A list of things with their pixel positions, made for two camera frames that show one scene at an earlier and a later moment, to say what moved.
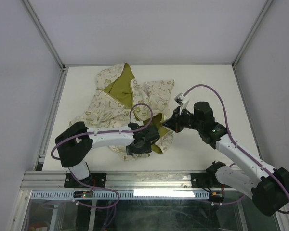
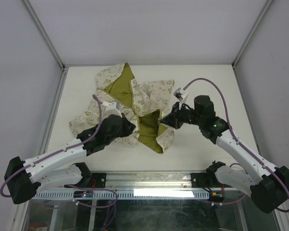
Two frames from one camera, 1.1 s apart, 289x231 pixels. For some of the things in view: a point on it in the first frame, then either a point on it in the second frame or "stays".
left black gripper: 145,148 -> 128,128
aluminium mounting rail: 115,181 stays
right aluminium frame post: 268,5 stays
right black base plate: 205,180 stays
